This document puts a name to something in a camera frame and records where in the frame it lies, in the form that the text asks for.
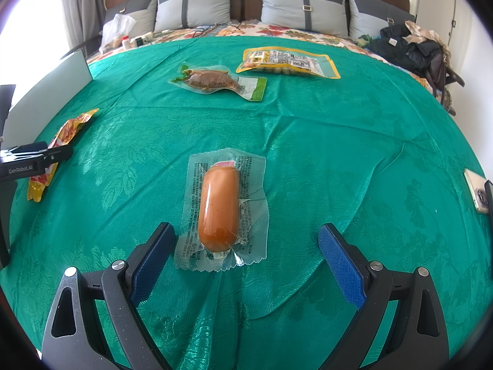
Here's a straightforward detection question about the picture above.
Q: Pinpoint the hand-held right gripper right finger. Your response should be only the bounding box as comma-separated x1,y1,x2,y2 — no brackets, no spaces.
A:
319,224,449,370

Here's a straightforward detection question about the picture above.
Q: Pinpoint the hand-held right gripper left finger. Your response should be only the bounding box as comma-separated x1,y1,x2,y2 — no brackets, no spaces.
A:
40,222,176,370

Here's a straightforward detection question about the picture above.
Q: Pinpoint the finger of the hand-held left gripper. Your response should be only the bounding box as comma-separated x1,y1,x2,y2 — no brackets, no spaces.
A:
0,142,74,166

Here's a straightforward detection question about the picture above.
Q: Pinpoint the yellow red snack packet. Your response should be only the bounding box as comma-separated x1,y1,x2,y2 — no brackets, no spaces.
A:
26,108,100,202

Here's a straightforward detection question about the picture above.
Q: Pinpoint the white cardboard box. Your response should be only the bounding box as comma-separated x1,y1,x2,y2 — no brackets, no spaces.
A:
0,48,94,152

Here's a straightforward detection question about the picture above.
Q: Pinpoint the thick sausage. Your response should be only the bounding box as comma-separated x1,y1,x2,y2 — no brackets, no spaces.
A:
173,148,269,273

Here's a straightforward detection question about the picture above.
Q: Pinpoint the green bed cloth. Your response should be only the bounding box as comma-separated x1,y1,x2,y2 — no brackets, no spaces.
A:
0,33,493,370

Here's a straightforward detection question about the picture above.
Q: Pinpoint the clear plastic bag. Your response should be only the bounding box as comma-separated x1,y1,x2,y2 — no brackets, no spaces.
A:
99,13,136,53

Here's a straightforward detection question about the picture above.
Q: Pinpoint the beige smartphone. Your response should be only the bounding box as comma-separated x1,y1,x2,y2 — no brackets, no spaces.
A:
464,168,493,214

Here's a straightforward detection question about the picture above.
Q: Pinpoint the grey curtain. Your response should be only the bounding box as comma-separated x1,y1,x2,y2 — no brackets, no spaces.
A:
57,0,108,51

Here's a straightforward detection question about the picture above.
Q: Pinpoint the grey two-tone pillow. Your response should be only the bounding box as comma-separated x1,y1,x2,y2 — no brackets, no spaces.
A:
347,0,416,41
256,0,349,38
153,0,236,33
105,0,159,33

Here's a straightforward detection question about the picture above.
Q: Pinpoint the dried fish vacuum packet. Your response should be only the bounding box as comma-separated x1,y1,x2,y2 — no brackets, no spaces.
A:
171,64,268,102

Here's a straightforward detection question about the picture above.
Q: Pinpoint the yellow-edged clear snack packet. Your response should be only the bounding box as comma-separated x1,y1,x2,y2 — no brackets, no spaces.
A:
236,47,342,80

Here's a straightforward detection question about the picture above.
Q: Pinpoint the pile of dark clothes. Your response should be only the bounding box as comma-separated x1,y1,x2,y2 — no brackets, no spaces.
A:
365,21,447,71

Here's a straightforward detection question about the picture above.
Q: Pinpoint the black cable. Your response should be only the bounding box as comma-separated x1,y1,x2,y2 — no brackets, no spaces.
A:
189,21,247,38

